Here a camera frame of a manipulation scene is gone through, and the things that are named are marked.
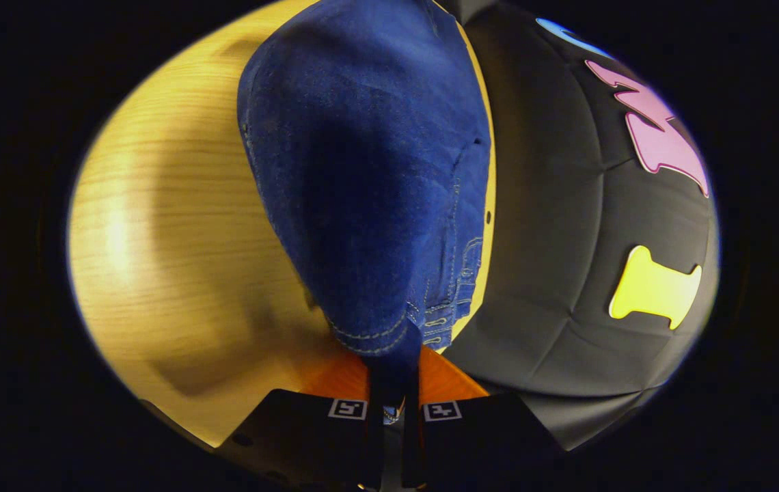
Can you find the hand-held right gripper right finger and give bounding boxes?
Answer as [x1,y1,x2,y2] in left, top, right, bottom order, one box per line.
[403,344,564,492]

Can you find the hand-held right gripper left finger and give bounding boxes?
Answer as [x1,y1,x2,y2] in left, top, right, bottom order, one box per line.
[215,345,385,492]

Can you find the blue jeans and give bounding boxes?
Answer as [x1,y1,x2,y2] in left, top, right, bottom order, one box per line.
[237,0,493,424]

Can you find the black backdrop cloth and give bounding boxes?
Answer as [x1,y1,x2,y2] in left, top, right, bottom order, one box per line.
[441,0,720,452]

